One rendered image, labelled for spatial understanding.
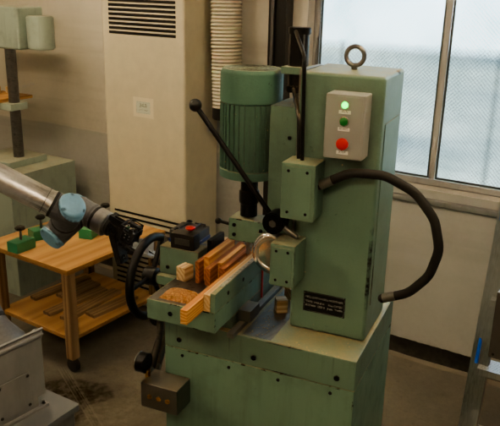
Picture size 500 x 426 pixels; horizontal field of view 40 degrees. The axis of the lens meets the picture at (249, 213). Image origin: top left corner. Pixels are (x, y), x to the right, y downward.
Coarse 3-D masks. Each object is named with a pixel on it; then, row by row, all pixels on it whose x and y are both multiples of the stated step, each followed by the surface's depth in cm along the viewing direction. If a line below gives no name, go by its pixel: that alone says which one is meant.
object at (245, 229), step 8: (232, 216) 206; (240, 216) 206; (256, 216) 206; (232, 224) 205; (240, 224) 204; (248, 224) 203; (256, 224) 202; (232, 232) 206; (240, 232) 205; (248, 232) 204; (256, 232) 203; (240, 240) 206; (248, 240) 205
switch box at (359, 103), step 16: (336, 96) 167; (352, 96) 166; (368, 96) 166; (336, 112) 169; (352, 112) 167; (368, 112) 169; (336, 128) 170; (352, 128) 168; (368, 128) 171; (352, 144) 169; (352, 160) 171
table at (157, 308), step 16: (160, 272) 215; (192, 288) 197; (256, 288) 209; (160, 304) 189; (176, 304) 187; (224, 304) 188; (240, 304) 199; (160, 320) 191; (176, 320) 189; (192, 320) 186; (208, 320) 184; (224, 320) 189
